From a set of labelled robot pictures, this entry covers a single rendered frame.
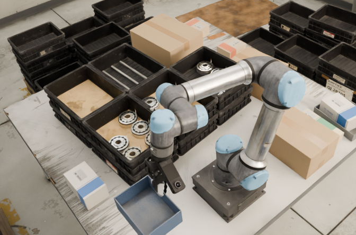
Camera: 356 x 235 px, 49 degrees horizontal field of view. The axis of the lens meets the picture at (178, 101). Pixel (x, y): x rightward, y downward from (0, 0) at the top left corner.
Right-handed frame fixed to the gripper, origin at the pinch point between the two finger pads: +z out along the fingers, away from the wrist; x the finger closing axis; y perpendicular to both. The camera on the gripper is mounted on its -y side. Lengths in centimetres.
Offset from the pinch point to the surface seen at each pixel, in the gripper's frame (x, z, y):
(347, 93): -178, 45, 30
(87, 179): 9, 34, 51
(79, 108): -8, 28, 95
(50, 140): 10, 43, 96
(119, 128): -18, 26, 66
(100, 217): 11, 44, 34
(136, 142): -20, 26, 53
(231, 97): -77, 16, 45
